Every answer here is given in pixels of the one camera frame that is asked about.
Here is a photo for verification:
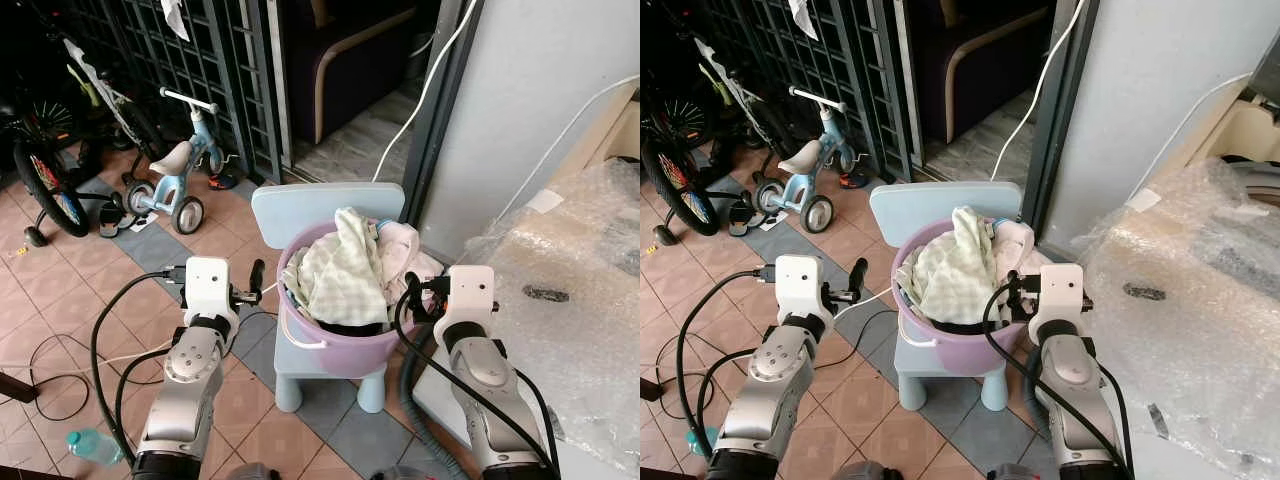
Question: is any bubble wrapped washing machine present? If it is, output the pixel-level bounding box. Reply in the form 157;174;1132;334
1068;153;1280;476
458;158;641;446

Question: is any pale pink garment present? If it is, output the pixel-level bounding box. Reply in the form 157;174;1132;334
375;221;444;301
990;219;1053;286

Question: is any white checkered cloth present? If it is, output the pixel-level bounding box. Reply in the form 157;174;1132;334
898;205;1003;325
284;206;388;327

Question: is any light blue child chair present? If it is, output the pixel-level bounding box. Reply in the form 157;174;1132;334
250;182;407;415
868;181;1024;412

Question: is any purple plastic bucket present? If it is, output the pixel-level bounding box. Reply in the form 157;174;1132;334
277;219;447;380
890;217;1053;377

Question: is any light blue child tricycle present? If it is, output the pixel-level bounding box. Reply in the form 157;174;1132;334
124;87;242;237
753;85;873;235

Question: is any black child bicycle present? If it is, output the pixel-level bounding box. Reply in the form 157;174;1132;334
0;38;136;248
640;38;763;248

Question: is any dark metal grid gate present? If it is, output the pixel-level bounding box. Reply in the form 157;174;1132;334
60;0;288;187
698;0;913;187

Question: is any dark purple armchair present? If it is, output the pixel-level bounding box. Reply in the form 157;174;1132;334
905;0;1057;147
276;0;442;147

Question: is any white hanging cloth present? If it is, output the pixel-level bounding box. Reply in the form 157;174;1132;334
160;0;193;43
788;0;823;43

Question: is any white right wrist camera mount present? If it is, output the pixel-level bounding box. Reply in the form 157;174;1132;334
1027;263;1087;338
438;265;498;339

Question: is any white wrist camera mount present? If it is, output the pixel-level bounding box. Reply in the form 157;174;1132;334
775;255;834;320
1027;263;1087;338
183;257;241;322
438;265;498;339

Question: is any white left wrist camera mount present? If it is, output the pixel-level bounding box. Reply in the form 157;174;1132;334
183;257;241;322
775;255;834;320

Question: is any grey corrugated hose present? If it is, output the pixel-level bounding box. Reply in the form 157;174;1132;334
398;335;471;479
1022;345;1056;441

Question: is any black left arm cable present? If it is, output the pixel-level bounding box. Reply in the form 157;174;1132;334
89;266;193;466
675;266;781;463

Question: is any white cable along door frame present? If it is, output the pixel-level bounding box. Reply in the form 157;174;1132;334
989;0;1092;184
371;0;482;184

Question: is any thin black floor cable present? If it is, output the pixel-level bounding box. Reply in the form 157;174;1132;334
28;332;173;423
640;340;761;421

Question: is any thin white wall cable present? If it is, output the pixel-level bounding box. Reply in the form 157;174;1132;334
494;74;641;223
1124;71;1257;203

